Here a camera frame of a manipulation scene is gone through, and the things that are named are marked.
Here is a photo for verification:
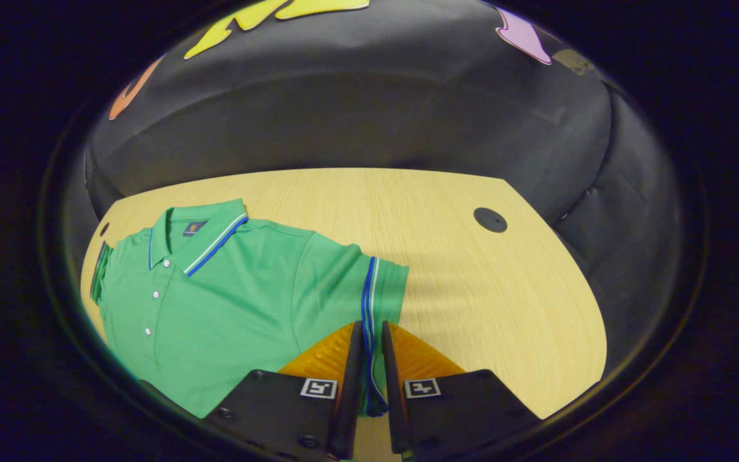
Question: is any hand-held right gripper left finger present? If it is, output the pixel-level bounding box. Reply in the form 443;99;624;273
206;321;365;461

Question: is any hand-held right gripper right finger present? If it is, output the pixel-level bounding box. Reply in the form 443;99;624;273
381;321;540;458

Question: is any green T-shirt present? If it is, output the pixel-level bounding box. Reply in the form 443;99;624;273
90;198;410;419

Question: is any black backdrop cloth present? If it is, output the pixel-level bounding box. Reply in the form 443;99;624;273
62;0;684;379

